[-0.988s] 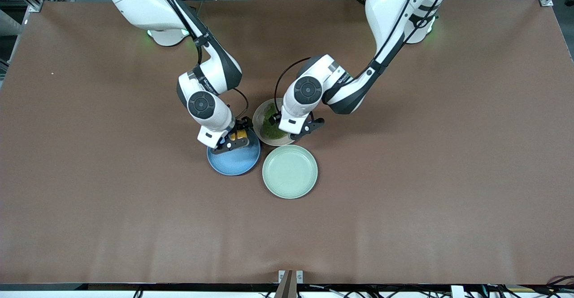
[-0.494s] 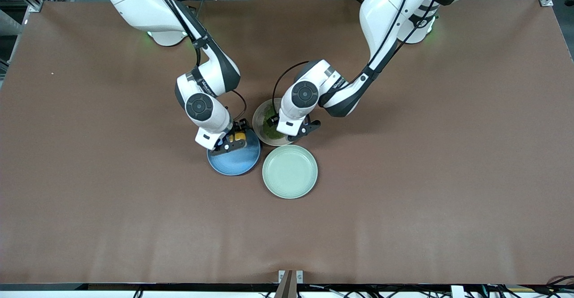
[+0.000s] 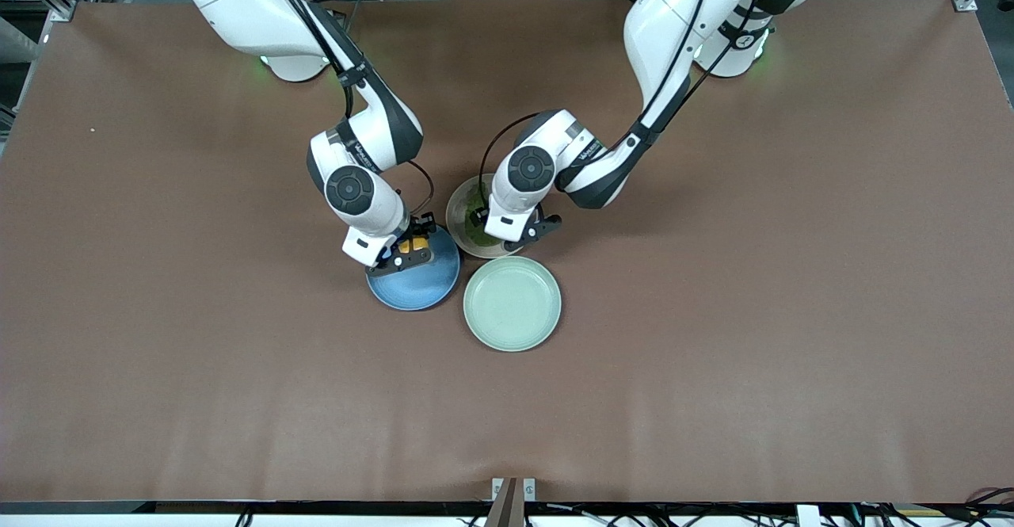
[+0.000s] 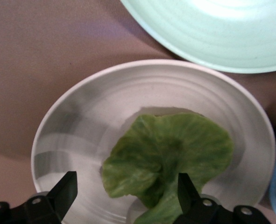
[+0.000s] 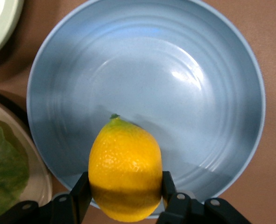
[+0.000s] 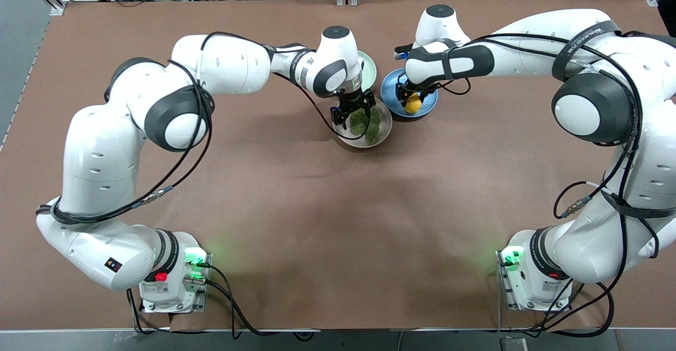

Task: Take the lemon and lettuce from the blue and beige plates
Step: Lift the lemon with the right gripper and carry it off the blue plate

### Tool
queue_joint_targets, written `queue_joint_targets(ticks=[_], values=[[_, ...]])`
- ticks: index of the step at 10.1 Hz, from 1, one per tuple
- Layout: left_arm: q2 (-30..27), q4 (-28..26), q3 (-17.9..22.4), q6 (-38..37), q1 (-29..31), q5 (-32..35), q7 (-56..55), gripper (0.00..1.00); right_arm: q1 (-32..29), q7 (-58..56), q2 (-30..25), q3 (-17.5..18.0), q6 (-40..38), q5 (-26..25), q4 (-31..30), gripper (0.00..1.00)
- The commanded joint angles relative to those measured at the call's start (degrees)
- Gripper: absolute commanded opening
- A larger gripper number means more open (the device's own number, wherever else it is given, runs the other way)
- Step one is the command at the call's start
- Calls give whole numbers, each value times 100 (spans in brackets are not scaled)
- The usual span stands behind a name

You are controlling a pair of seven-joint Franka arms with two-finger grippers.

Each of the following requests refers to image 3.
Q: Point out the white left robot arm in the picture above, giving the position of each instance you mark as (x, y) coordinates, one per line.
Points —
(673, 28)

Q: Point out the green lettuce leaf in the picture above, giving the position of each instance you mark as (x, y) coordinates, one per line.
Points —
(478, 235)

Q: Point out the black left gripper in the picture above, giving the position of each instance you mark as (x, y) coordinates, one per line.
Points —
(478, 215)

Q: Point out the light green plate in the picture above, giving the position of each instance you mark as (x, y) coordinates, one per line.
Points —
(512, 305)

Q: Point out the blue plate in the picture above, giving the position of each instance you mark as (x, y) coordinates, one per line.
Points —
(420, 289)

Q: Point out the yellow lemon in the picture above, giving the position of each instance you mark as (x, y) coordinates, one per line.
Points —
(413, 244)

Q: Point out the beige plate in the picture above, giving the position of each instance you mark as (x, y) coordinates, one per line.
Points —
(455, 222)

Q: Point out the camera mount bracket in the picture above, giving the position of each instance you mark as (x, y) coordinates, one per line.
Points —
(512, 503)

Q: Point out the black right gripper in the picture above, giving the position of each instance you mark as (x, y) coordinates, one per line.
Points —
(419, 230)

